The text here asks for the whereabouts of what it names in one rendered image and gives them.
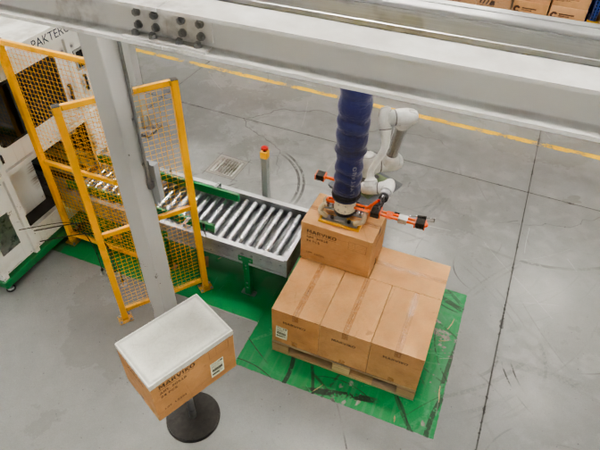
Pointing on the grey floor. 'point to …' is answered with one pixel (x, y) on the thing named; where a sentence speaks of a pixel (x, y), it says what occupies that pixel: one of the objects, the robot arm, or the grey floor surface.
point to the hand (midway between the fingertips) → (377, 212)
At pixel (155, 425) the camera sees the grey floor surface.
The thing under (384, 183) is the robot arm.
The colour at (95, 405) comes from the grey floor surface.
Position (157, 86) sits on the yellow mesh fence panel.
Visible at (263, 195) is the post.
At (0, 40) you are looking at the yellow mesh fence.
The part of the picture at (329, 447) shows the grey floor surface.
